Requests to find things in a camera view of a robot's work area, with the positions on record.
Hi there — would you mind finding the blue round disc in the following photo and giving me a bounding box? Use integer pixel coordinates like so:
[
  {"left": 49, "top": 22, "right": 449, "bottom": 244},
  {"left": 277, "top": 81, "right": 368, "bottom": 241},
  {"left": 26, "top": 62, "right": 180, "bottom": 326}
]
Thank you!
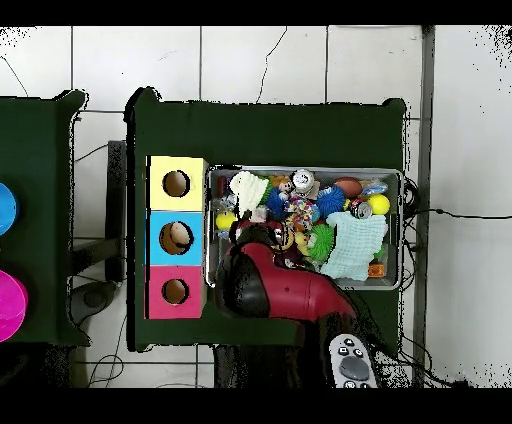
[{"left": 0, "top": 182, "right": 19, "bottom": 236}]

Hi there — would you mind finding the black and red drink can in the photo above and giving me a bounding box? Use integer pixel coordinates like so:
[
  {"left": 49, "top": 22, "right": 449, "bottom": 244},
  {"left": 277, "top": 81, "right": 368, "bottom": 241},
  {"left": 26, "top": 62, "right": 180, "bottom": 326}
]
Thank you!
[{"left": 349, "top": 198, "right": 374, "bottom": 220}]

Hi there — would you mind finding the white cloth with coloured dots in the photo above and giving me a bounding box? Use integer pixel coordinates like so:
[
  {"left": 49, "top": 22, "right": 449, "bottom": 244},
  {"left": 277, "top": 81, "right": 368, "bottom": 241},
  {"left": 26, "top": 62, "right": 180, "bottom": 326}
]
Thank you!
[{"left": 283, "top": 195, "right": 317, "bottom": 225}]

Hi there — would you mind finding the mint waffle cloth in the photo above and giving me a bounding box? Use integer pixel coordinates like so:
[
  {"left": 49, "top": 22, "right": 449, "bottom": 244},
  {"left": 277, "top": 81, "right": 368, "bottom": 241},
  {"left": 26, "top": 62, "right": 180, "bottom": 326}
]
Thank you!
[{"left": 319, "top": 210, "right": 389, "bottom": 282}]

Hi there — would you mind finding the black cable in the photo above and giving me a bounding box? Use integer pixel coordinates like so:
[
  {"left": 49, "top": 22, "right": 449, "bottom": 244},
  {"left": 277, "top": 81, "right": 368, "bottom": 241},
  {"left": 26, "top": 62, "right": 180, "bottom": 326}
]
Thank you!
[{"left": 403, "top": 206, "right": 512, "bottom": 221}]

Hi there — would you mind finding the dark green table cloth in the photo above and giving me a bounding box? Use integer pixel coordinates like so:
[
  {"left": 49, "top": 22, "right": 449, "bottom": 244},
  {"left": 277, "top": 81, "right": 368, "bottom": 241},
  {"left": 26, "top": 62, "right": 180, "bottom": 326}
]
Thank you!
[
  {"left": 0, "top": 89, "right": 91, "bottom": 347},
  {"left": 125, "top": 86, "right": 408, "bottom": 353}
]

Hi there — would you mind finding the brown ball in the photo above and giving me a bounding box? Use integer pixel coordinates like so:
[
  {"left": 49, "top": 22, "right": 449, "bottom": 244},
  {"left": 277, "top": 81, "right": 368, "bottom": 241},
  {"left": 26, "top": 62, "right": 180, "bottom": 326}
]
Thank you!
[{"left": 333, "top": 176, "right": 364, "bottom": 199}]

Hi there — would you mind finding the green spiky ball with eyes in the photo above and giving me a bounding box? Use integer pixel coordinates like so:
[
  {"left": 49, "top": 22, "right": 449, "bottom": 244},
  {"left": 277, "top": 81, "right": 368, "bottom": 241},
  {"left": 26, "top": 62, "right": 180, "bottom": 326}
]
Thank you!
[{"left": 307, "top": 223, "right": 336, "bottom": 261}]

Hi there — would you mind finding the cream waffle cloth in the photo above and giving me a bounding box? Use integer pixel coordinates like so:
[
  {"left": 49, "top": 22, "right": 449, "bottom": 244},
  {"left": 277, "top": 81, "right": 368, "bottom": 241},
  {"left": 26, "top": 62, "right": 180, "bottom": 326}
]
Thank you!
[{"left": 228, "top": 170, "right": 271, "bottom": 223}]

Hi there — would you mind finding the dark grey rounded base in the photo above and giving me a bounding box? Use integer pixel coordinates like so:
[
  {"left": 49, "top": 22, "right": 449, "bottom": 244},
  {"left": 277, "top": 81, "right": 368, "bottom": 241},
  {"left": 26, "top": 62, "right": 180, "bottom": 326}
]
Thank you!
[{"left": 69, "top": 279, "right": 119, "bottom": 325}]

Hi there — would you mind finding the silver drink can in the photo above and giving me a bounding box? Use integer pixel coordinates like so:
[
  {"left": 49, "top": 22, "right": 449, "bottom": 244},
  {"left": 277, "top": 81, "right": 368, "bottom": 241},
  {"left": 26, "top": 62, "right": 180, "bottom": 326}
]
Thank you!
[{"left": 290, "top": 168, "right": 316, "bottom": 193}]

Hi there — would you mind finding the blue spiky ball with eyes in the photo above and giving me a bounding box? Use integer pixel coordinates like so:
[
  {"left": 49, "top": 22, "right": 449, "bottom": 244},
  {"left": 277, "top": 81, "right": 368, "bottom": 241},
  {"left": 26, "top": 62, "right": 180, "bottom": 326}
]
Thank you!
[
  {"left": 265, "top": 187, "right": 291, "bottom": 217},
  {"left": 316, "top": 185, "right": 347, "bottom": 217}
]

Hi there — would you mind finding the clear mesh bin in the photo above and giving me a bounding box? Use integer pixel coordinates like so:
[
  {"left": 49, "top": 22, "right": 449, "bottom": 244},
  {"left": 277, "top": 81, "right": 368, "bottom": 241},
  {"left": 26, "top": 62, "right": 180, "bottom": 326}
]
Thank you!
[{"left": 206, "top": 165, "right": 403, "bottom": 291}]

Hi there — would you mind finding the yellow ball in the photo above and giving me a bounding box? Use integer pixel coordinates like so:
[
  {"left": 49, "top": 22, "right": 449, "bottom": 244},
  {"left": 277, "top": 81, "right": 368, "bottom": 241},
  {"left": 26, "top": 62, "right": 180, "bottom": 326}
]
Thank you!
[{"left": 366, "top": 193, "right": 392, "bottom": 216}]

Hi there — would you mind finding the magenta round disc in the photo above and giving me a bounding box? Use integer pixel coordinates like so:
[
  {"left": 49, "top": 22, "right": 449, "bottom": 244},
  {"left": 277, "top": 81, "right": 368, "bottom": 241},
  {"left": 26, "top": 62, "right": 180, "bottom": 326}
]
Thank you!
[{"left": 0, "top": 269, "right": 29, "bottom": 343}]

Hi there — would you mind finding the wooden box with three holes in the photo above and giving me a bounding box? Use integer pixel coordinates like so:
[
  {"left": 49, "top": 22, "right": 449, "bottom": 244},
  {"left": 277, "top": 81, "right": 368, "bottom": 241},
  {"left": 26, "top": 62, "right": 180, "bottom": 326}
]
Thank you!
[{"left": 145, "top": 155, "right": 209, "bottom": 320}]

